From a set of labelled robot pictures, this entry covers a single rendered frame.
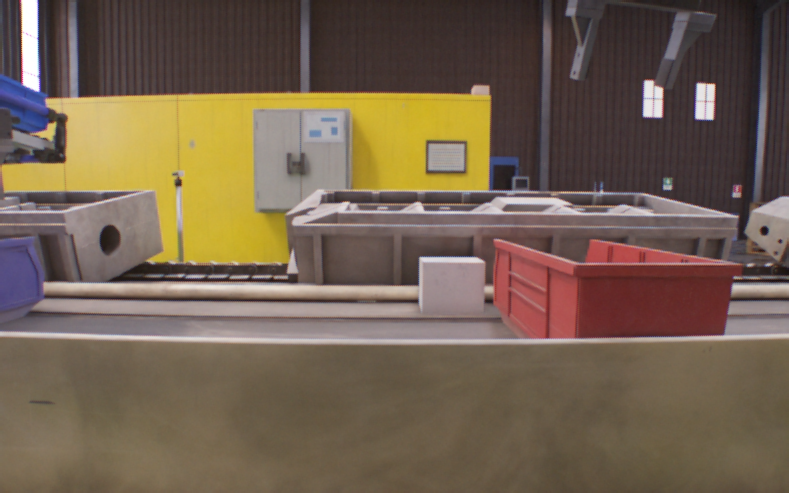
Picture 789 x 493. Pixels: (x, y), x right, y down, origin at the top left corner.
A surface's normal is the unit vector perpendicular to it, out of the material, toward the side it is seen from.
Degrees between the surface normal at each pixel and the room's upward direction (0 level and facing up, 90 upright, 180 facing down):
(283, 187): 90
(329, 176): 90
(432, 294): 90
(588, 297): 92
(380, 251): 100
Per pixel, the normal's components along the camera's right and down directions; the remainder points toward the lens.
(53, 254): 0.01, 0.27
